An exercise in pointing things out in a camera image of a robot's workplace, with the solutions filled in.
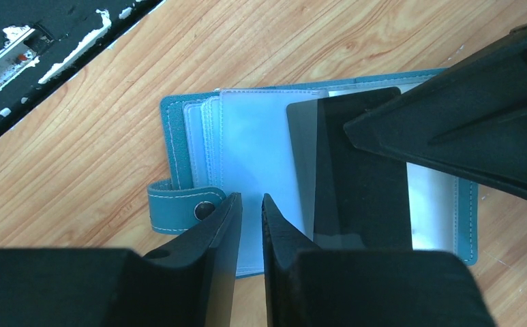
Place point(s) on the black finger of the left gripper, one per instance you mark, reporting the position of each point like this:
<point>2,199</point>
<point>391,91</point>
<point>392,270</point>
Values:
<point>469,121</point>

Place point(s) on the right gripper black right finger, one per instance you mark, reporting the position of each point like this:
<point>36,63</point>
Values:
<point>306,285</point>

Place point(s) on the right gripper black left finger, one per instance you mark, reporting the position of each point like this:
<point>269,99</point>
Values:
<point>189,281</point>

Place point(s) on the black VIP card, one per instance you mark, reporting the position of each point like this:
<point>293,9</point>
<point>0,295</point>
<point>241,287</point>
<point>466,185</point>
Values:
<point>355,199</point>

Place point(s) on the blue leather card holder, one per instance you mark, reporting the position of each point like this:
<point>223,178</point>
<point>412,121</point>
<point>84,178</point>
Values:
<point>238,140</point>

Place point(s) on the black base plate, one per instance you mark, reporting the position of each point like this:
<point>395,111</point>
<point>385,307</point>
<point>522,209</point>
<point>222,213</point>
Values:
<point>42,43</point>

